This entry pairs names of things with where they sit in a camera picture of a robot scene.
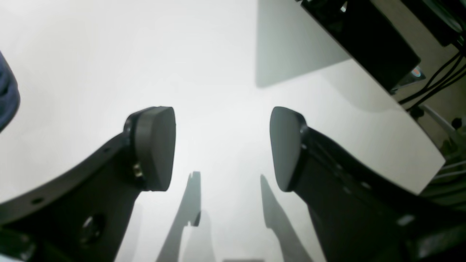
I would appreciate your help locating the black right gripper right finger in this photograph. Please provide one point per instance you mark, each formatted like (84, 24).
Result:
(358, 215)

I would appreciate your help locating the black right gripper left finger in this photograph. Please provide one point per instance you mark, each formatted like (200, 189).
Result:
(82, 215)

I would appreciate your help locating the blue t-shirt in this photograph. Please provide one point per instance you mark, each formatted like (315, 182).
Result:
(9, 94)

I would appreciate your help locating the black box on table edge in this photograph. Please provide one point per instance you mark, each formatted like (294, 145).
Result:
(368, 36)

